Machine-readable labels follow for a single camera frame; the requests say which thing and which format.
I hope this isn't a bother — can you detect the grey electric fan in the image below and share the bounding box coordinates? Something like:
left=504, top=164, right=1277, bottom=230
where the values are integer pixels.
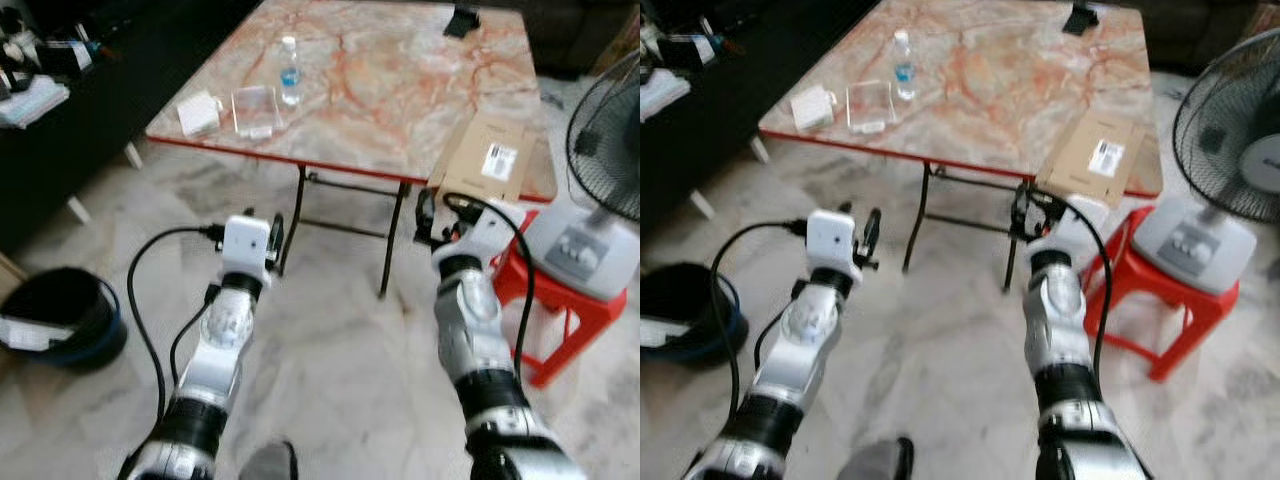
left=522, top=48, right=641, bottom=303
left=1132, top=38, right=1280, bottom=297

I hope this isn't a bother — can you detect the stack of white books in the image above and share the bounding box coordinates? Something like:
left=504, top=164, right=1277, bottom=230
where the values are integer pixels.
left=640, top=68, right=691, bottom=121
left=0, top=75, right=71, bottom=129

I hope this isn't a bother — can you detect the small white box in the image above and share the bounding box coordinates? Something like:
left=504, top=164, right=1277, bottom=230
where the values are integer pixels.
left=177, top=92, right=224, bottom=138
left=789, top=86, right=837, bottom=131

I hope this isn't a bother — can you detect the red plastic stool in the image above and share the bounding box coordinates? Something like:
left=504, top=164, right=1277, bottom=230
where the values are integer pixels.
left=1085, top=205, right=1241, bottom=383
left=490, top=208, right=629, bottom=389

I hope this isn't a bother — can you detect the long black low bench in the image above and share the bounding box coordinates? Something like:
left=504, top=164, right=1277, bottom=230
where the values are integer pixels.
left=640, top=0, right=881, bottom=236
left=0, top=0, right=261, bottom=256

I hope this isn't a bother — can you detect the black box white label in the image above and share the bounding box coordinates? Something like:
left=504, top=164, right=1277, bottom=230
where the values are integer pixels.
left=40, top=40, right=98, bottom=79
left=655, top=35, right=717, bottom=73

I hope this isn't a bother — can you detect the clear plastic container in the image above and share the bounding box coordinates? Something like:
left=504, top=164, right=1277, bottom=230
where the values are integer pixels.
left=846, top=80, right=898, bottom=136
left=231, top=85, right=286, bottom=141

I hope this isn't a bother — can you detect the dark grey sofa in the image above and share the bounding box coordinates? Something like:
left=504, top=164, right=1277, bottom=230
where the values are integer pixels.
left=520, top=0, right=641, bottom=76
left=1140, top=0, right=1280, bottom=73

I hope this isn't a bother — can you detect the orange marble folding table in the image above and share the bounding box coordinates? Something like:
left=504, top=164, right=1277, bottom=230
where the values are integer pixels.
left=145, top=0, right=559, bottom=299
left=757, top=0, right=1164, bottom=293

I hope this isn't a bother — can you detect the small black stand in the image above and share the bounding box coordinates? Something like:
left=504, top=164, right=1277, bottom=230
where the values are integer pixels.
left=443, top=5, right=482, bottom=39
left=1062, top=2, right=1101, bottom=36

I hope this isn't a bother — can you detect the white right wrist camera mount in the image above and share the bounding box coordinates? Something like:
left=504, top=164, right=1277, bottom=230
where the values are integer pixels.
left=455, top=200, right=526, bottom=266
left=1040, top=195, right=1111, bottom=261

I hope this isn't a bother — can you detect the clear water bottle blue label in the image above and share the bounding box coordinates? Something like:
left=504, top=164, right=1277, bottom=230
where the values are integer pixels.
left=893, top=29, right=918, bottom=102
left=280, top=35, right=303, bottom=107

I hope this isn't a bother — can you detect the black rubbish bin blue band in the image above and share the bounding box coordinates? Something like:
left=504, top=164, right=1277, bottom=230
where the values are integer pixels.
left=640, top=262, right=749, bottom=366
left=0, top=266, right=129, bottom=369

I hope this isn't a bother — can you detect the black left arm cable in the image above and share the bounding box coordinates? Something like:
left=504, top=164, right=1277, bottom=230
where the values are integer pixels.
left=126, top=225, right=226, bottom=421
left=708, top=220, right=811, bottom=421

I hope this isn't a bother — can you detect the brown cardboard box white label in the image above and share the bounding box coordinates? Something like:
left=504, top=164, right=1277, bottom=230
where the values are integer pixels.
left=1035, top=108, right=1149, bottom=209
left=430, top=112, right=538, bottom=206

